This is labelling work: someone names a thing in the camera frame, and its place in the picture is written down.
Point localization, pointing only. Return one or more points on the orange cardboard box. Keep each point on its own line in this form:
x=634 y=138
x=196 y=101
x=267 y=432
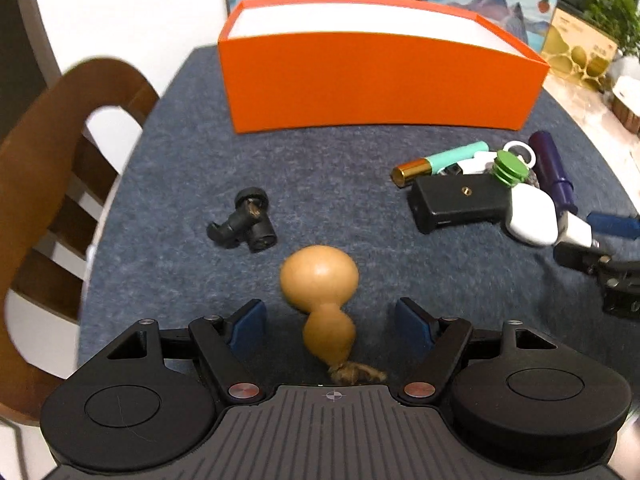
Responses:
x=380 y=80

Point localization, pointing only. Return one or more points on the yellow gold carton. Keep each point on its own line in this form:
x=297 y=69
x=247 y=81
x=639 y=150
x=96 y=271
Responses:
x=575 y=50

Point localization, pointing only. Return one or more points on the brown wooden chair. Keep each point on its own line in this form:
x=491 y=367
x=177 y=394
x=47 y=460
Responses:
x=55 y=160

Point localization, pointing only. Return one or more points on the small white plastic piece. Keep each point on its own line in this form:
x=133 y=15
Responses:
x=475 y=164

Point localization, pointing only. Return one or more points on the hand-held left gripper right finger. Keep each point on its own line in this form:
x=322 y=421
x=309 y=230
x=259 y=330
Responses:
x=413 y=326

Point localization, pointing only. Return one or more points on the purple cylinder tube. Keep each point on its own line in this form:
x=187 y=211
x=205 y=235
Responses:
x=550 y=170

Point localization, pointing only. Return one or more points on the black camera mount adapter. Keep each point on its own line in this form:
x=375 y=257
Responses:
x=247 y=225

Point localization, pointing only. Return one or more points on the tan dried gourd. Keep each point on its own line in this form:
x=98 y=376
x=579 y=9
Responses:
x=320 y=280

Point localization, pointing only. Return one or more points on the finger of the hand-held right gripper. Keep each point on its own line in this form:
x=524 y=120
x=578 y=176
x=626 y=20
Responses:
x=600 y=265
x=617 y=225

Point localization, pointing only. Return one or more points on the brown wicker basket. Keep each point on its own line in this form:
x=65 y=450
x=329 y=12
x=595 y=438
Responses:
x=629 y=112

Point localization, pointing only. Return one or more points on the green plastic cap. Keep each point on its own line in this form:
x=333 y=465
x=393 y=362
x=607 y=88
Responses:
x=510 y=167

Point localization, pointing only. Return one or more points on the black rectangular mount block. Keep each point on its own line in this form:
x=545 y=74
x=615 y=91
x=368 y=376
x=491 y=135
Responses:
x=455 y=202

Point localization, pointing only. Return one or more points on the green potted plant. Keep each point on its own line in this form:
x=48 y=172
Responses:
x=615 y=10

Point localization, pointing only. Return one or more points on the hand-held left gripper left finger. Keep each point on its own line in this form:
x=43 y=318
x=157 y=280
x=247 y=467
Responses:
x=247 y=328

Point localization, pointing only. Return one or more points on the white power adapter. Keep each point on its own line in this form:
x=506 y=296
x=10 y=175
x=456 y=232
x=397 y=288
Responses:
x=575 y=230

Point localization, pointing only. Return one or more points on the white oval device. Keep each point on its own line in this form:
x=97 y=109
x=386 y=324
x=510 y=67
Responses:
x=532 y=217

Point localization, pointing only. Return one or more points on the gold teal battery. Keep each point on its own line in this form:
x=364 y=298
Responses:
x=430 y=167

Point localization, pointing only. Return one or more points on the silver foil ball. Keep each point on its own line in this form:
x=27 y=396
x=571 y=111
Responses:
x=532 y=179

